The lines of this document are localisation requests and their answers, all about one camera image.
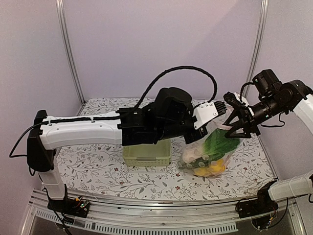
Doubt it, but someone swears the clear zip top bag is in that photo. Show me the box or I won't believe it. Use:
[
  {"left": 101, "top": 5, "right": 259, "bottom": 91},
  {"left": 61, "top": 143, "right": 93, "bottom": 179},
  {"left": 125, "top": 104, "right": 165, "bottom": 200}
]
[{"left": 178, "top": 105, "right": 242, "bottom": 178}]

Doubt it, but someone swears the aluminium corner post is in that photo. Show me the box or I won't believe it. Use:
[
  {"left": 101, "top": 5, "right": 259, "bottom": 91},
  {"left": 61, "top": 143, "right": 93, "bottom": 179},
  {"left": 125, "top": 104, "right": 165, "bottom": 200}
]
[
  {"left": 246, "top": 0, "right": 269, "bottom": 84},
  {"left": 55, "top": 0, "right": 86, "bottom": 105}
]

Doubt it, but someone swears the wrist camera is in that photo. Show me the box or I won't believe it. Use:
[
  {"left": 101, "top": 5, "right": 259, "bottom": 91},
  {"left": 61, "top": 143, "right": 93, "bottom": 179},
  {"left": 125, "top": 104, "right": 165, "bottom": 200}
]
[
  {"left": 223, "top": 92, "right": 249, "bottom": 110},
  {"left": 193, "top": 101, "right": 227, "bottom": 130}
]

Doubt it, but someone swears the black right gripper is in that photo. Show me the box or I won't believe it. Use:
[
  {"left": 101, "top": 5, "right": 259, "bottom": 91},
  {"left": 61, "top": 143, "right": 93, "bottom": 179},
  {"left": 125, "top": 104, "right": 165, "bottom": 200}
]
[{"left": 223, "top": 94, "right": 287, "bottom": 138}]

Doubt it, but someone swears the left aluminium corner post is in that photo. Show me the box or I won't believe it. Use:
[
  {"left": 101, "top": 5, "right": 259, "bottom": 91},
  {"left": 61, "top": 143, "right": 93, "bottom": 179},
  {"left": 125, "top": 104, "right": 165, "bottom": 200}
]
[{"left": 55, "top": 0, "right": 86, "bottom": 105}]

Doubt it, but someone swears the pale green perforated basket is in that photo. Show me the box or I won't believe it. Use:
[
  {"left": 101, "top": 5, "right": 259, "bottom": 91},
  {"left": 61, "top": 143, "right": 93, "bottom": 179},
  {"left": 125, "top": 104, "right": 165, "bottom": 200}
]
[{"left": 123, "top": 140, "right": 172, "bottom": 167}]

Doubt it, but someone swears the dark green cucumber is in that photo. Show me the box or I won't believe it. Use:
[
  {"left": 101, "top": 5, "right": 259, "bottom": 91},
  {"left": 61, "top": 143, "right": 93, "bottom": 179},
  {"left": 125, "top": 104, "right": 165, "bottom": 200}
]
[{"left": 178, "top": 158, "right": 211, "bottom": 169}]

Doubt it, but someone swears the right aluminium corner post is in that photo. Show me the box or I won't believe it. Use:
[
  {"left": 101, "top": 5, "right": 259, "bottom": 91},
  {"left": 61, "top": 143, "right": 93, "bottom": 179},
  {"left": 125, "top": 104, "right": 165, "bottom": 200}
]
[{"left": 246, "top": 0, "right": 269, "bottom": 84}]

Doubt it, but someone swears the yellow lemon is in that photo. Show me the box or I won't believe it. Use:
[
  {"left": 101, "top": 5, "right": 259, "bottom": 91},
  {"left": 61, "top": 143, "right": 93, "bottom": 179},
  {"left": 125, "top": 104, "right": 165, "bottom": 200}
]
[{"left": 193, "top": 159, "right": 225, "bottom": 178}]

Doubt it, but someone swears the green white bok choy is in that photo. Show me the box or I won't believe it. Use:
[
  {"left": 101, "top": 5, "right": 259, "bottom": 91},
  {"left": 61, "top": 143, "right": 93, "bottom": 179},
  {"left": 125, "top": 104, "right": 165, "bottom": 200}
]
[{"left": 181, "top": 128, "right": 241, "bottom": 163}]

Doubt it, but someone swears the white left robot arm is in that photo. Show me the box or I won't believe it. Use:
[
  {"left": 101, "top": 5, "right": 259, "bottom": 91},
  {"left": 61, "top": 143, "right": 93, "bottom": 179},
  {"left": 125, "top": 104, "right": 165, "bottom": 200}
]
[{"left": 26, "top": 87, "right": 216, "bottom": 212}]

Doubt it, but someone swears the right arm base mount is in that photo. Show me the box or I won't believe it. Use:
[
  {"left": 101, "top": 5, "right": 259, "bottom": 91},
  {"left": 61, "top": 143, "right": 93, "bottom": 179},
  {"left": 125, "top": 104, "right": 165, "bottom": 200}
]
[{"left": 235, "top": 180, "right": 278, "bottom": 230}]

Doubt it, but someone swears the right black camera cable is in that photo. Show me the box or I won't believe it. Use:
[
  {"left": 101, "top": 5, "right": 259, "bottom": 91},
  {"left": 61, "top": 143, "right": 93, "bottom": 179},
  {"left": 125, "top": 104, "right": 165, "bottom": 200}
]
[{"left": 239, "top": 82, "right": 255, "bottom": 98}]

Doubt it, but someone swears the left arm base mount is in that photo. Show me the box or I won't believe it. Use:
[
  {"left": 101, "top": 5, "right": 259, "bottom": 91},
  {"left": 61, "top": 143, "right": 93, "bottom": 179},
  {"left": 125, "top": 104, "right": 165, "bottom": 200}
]
[{"left": 46, "top": 185, "right": 90, "bottom": 218}]

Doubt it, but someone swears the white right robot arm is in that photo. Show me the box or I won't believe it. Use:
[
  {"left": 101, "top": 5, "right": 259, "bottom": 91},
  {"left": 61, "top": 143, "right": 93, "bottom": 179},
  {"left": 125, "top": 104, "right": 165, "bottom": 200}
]
[{"left": 224, "top": 78, "right": 313, "bottom": 213}]

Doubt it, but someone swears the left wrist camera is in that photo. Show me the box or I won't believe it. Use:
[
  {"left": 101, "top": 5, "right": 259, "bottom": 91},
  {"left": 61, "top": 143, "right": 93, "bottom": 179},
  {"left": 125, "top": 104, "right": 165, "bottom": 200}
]
[{"left": 193, "top": 101, "right": 227, "bottom": 130}]

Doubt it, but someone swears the left black looped cable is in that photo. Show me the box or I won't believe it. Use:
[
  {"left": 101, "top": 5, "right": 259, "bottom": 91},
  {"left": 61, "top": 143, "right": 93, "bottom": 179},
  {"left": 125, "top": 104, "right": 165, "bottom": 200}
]
[{"left": 134, "top": 66, "right": 218, "bottom": 108}]

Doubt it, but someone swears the aluminium front rail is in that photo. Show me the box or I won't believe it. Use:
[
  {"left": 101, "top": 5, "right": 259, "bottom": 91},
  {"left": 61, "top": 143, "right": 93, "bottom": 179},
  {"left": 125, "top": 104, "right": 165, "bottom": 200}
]
[{"left": 20, "top": 189, "right": 308, "bottom": 235}]

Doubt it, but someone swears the floral tablecloth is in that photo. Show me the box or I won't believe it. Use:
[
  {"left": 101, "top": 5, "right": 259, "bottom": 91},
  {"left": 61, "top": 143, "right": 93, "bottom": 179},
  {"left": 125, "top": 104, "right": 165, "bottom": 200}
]
[{"left": 47, "top": 97, "right": 274, "bottom": 202}]

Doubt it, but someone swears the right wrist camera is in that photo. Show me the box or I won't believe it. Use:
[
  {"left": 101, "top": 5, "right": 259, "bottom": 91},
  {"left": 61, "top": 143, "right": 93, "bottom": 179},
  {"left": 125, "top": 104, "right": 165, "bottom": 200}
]
[{"left": 223, "top": 92, "right": 249, "bottom": 110}]

